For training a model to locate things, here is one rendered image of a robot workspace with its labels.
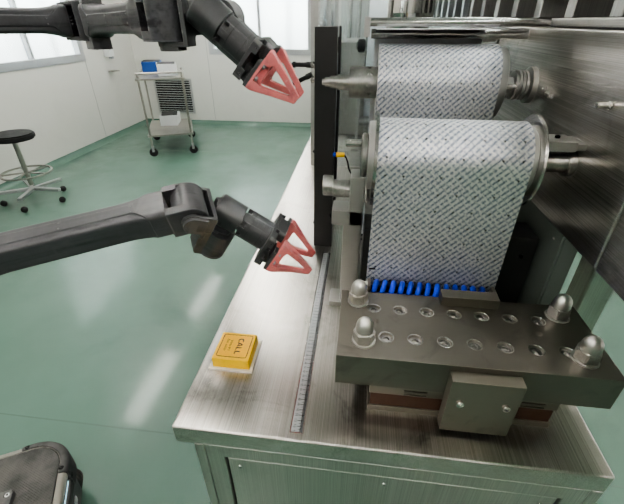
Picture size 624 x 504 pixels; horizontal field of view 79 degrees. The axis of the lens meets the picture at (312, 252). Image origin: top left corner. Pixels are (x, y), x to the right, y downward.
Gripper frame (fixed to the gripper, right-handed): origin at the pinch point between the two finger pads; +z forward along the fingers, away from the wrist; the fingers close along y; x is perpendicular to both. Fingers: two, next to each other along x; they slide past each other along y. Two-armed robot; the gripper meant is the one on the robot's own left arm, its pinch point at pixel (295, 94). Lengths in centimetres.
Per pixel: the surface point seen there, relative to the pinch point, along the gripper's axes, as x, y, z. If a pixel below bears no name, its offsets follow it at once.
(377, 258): -10.5, 6.9, 29.2
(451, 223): 3.0, 7.0, 33.1
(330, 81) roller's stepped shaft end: 2.3, -22.8, 3.4
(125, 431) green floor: -153, -20, 27
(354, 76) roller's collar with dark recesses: 6.5, -21.2, 6.6
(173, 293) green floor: -164, -111, 10
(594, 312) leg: 7, -7, 80
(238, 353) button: -38.2, 18.1, 20.4
